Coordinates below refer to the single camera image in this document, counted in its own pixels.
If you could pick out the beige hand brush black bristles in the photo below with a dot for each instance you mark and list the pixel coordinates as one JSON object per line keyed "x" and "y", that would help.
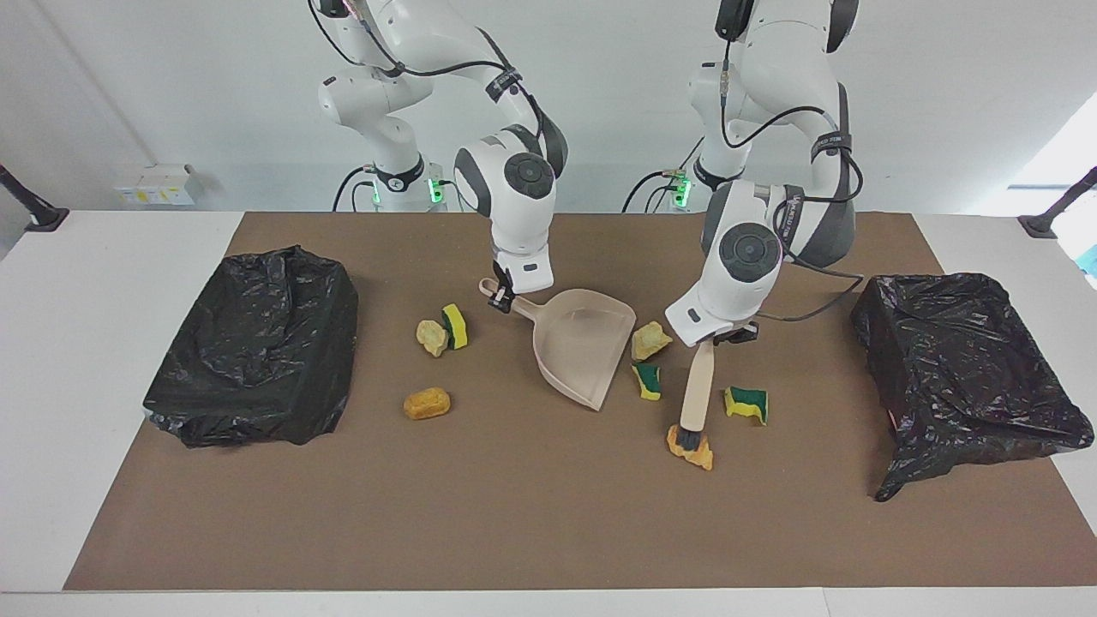
{"x": 698, "y": 386}

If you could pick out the brown bread roll toy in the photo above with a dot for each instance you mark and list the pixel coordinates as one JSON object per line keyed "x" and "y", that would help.
{"x": 427, "y": 404}

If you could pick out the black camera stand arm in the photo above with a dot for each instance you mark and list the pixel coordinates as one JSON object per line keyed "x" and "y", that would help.
{"x": 38, "y": 214}
{"x": 1050, "y": 218}

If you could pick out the right black bag bin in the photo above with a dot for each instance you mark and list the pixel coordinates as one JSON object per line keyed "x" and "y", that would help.
{"x": 960, "y": 377}

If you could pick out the black bag-lined trash bin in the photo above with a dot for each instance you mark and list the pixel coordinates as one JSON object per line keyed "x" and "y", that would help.
{"x": 257, "y": 351}

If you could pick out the orange croissant toy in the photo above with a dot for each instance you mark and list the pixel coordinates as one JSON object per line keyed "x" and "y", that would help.
{"x": 698, "y": 457}

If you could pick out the yellow green sponge piece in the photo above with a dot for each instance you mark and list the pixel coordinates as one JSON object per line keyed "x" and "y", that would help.
{"x": 649, "y": 382}
{"x": 747, "y": 404}
{"x": 457, "y": 327}

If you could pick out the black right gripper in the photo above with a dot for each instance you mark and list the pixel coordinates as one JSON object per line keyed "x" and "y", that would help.
{"x": 502, "y": 278}

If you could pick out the beige plastic dustpan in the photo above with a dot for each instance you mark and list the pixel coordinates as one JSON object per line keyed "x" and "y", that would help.
{"x": 583, "y": 343}

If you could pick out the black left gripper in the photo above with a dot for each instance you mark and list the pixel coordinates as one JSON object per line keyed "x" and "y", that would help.
{"x": 739, "y": 333}

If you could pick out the pale beige foam chunk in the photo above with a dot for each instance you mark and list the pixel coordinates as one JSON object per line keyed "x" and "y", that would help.
{"x": 650, "y": 341}
{"x": 431, "y": 338}

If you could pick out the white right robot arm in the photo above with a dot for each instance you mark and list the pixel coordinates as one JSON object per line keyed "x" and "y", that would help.
{"x": 514, "y": 180}

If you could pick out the white wall box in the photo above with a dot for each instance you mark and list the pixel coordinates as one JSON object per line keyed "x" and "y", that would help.
{"x": 154, "y": 184}

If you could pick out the teal box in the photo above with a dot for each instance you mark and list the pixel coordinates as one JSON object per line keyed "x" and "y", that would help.
{"x": 1090, "y": 260}

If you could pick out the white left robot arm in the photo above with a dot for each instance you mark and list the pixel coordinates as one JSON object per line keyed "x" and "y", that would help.
{"x": 746, "y": 257}

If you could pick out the brown table mat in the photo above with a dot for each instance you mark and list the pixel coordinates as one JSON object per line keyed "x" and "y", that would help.
{"x": 548, "y": 531}

